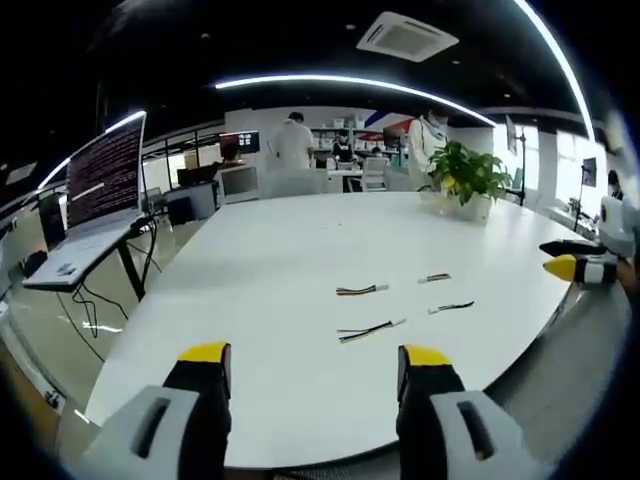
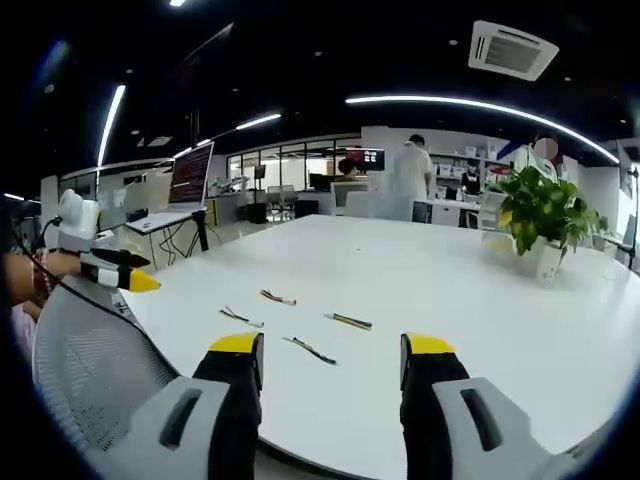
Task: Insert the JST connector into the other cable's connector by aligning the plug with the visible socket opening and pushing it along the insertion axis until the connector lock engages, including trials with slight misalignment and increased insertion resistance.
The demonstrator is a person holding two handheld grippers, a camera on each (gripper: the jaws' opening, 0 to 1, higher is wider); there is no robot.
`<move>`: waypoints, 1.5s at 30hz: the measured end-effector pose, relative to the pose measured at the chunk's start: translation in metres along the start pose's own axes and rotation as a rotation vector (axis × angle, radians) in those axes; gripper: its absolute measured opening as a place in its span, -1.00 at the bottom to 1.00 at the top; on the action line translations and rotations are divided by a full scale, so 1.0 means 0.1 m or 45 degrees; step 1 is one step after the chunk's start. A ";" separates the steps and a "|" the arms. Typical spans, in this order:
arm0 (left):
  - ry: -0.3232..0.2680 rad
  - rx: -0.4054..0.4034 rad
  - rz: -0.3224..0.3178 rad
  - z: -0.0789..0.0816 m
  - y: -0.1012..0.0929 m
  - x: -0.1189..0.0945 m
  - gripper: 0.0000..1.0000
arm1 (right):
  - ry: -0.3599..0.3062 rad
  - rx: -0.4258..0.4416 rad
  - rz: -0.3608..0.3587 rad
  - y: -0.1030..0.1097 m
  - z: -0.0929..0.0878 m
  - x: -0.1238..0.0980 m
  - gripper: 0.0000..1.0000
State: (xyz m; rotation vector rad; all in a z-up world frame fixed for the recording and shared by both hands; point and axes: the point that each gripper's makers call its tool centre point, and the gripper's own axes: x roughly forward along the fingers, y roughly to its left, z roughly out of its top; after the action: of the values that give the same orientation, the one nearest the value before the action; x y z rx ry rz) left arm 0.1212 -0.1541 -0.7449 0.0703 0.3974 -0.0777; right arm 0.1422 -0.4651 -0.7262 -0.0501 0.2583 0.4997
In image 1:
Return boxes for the green potted plant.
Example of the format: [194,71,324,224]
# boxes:
[418,140,513,222]

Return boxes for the person's right hand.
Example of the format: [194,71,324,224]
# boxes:
[615,258,640,294]

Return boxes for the black tripod stand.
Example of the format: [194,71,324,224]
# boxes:
[504,115,531,207]

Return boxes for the white office chair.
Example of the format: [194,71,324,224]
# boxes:
[360,157,390,192]

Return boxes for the black cable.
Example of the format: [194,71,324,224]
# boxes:
[54,219,164,351]

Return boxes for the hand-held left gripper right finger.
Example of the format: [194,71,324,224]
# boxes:
[396,343,544,480]

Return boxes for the white side desk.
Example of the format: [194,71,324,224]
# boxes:
[21,219,151,302]

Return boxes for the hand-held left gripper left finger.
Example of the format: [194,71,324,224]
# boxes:
[85,341,233,480]

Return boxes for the wall monitor screen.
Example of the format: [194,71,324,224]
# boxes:
[218,130,261,155]

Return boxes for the open silver laptop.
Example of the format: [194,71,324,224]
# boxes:
[22,110,148,285]

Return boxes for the ceiling air conditioner vent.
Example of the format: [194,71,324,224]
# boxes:
[355,11,460,63]

